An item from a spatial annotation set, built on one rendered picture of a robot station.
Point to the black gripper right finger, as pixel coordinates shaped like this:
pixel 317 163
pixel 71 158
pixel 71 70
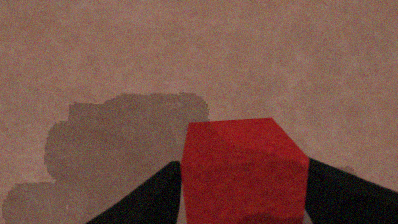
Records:
pixel 336 197

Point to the red block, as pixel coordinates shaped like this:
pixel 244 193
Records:
pixel 246 171

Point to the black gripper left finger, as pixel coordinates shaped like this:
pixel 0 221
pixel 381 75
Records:
pixel 155 201

